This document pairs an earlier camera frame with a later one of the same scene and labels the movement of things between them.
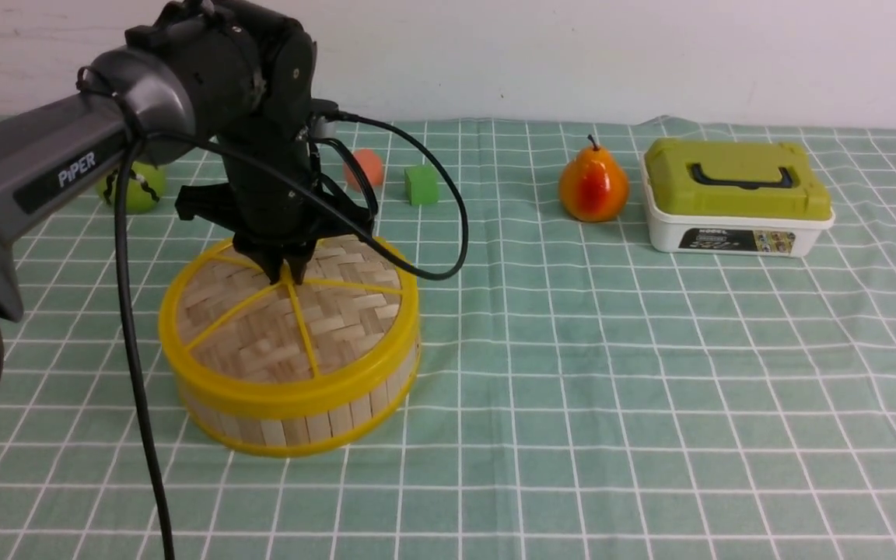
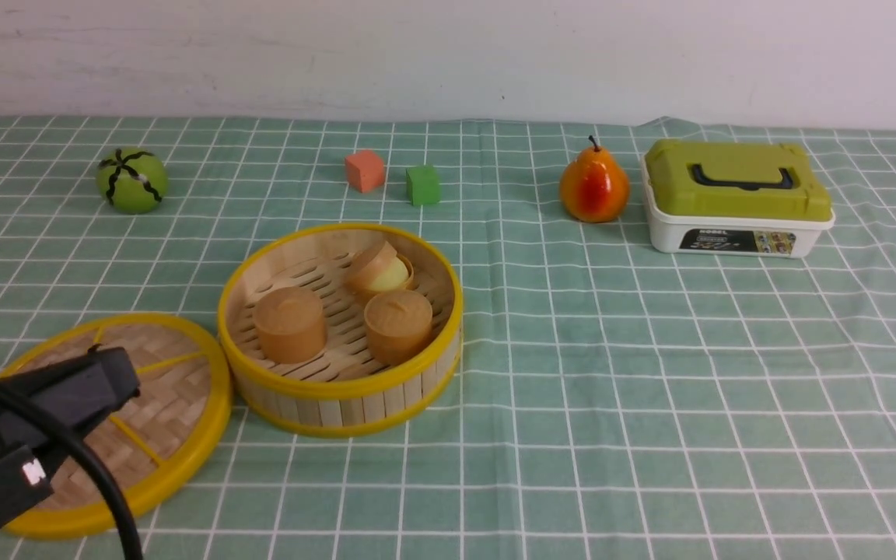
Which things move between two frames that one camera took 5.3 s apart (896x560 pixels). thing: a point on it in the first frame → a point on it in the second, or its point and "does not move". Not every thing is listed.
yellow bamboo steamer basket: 288,436 → 346,391
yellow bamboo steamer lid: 351,319 → 156,442
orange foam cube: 373,165 does not move
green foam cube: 421,183 does not move
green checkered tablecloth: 580,397 does not move
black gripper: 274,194 → 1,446
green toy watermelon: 145,192 does not move
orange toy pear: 593,187 does not move
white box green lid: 733,196 does not move
